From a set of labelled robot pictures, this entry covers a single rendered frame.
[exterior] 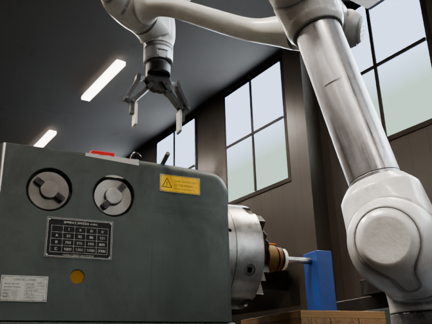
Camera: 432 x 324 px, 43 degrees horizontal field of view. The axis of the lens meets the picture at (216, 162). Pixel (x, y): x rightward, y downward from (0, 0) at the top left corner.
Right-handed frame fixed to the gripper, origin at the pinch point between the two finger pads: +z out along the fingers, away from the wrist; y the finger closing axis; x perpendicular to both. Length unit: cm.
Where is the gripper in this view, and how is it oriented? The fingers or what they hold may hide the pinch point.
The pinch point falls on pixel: (157, 126)
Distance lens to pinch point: 159.2
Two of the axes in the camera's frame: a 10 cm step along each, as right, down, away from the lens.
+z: 0.2, 9.4, -3.5
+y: 9.1, 1.2, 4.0
